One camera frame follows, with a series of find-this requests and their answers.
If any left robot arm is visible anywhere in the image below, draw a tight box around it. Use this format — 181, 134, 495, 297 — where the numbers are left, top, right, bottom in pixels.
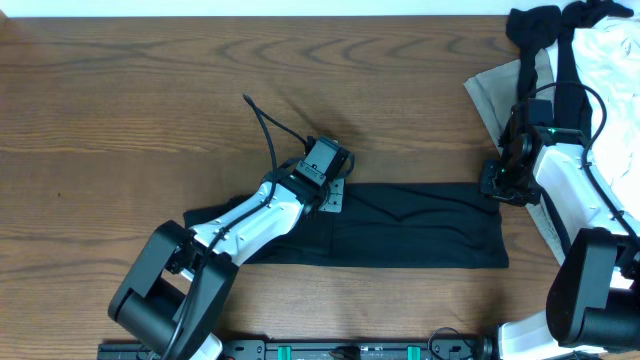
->
108, 164, 348, 359

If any black polo shirt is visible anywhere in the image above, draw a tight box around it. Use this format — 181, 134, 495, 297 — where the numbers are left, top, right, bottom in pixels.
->
180, 182, 509, 268

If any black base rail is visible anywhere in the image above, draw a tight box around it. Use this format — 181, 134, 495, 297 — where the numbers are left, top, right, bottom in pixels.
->
97, 327, 601, 360

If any white garment in pile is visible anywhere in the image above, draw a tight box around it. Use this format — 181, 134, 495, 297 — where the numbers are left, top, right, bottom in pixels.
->
572, 15, 640, 218

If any beige garment in pile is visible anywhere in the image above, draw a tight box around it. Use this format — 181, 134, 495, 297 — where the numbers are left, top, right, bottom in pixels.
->
464, 60, 565, 264

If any black garment in pile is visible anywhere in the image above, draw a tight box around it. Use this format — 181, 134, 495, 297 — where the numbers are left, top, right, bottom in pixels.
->
506, 0, 634, 137

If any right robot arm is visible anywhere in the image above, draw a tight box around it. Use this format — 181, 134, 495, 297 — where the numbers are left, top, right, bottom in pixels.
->
480, 99, 639, 359

